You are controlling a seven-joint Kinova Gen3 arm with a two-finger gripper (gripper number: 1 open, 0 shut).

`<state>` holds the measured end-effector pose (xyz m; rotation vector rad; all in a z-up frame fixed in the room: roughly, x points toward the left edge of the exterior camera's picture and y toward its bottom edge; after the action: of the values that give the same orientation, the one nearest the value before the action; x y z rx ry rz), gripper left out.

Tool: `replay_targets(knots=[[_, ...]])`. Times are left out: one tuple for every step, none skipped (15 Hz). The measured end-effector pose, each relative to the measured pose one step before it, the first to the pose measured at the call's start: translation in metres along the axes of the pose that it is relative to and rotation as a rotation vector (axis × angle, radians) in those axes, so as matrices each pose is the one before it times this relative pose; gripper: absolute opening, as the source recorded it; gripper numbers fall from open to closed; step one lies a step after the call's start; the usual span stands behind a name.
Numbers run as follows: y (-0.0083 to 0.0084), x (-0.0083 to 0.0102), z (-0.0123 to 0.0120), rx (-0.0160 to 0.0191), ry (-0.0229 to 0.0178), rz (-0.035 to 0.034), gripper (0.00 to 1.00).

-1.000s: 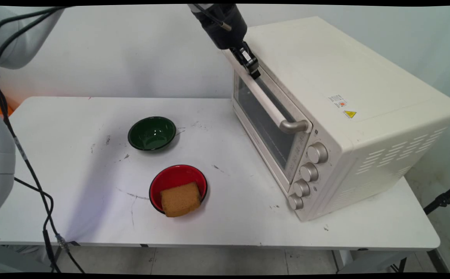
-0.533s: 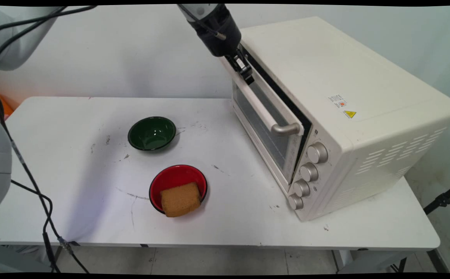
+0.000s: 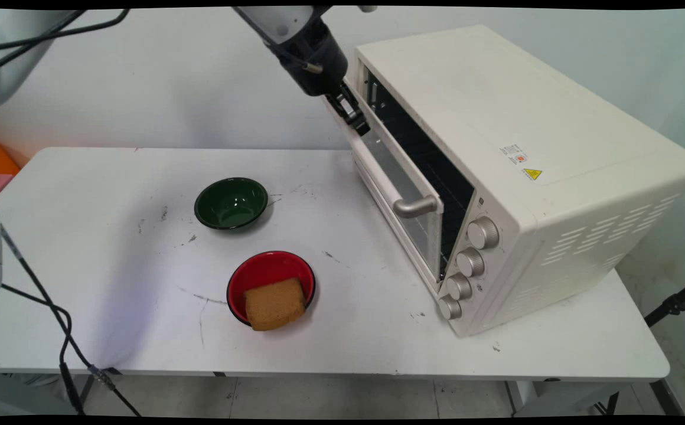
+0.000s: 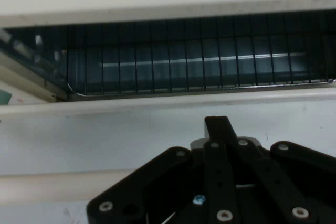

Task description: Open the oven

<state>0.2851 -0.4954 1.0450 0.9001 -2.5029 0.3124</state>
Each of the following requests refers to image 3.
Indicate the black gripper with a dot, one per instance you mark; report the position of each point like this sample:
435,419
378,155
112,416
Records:
313,59

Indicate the cream glass oven door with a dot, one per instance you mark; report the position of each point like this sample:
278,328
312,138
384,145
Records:
378,171

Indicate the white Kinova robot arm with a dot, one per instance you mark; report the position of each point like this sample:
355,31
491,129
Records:
283,20

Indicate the cream toaster oven body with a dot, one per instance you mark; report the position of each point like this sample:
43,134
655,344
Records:
496,106

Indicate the green enamel bowl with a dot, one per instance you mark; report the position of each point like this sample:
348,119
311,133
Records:
230,203

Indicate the white label sticker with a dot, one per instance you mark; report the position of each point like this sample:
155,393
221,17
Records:
514,154

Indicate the red enamel bowl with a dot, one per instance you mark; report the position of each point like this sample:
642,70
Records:
266,271

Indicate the large silver oven knob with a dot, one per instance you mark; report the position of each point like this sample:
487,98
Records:
483,232

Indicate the yellow warning sticker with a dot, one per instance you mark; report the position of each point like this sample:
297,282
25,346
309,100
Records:
532,174

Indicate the brown toast slice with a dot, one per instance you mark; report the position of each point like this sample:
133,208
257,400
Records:
274,304

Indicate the grey blurred housing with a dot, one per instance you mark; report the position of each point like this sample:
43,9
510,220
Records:
0,88

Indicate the black tripod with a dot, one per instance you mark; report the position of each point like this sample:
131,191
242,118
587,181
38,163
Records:
676,304

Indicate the dark table strut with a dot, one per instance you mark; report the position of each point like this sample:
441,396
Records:
667,398

